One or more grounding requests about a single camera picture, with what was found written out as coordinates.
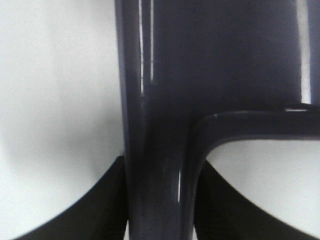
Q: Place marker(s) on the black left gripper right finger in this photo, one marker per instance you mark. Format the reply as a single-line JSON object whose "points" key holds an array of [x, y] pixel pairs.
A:
{"points": [[222, 213]]}

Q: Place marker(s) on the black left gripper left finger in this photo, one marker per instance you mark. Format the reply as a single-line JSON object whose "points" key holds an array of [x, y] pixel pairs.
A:
{"points": [[101, 214]]}

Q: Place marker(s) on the purple plastic dustpan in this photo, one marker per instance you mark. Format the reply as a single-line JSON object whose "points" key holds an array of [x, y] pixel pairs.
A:
{"points": [[195, 74]]}

